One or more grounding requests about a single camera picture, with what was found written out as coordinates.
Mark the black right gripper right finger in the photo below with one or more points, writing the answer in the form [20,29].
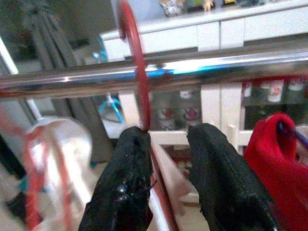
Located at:
[223,183]

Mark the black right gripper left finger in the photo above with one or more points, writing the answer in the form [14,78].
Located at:
[125,183]

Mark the plain white t-shirt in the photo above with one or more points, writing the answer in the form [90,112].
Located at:
[168,173]

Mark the red plastic hanger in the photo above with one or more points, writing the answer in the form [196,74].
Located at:
[32,168]
[143,79]

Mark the turquoise plastic hanger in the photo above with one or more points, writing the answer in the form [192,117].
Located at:
[113,104]

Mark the dark blue hanger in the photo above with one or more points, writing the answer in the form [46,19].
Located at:
[298,137]

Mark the red polo shirt white trim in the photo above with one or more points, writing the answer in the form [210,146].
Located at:
[269,156]

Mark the white shirt plaid lining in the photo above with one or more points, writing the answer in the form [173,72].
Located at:
[62,149]

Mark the white display cabinet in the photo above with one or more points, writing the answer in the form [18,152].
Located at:
[209,36]

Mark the dark grey curtain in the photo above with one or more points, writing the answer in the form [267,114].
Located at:
[55,41]

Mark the small beige figurine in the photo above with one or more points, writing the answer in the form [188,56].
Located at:
[209,5]

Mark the patterned ceramic pot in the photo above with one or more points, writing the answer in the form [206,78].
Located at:
[172,8]

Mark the shiny steel clothes rail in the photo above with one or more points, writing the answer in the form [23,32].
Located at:
[72,81]

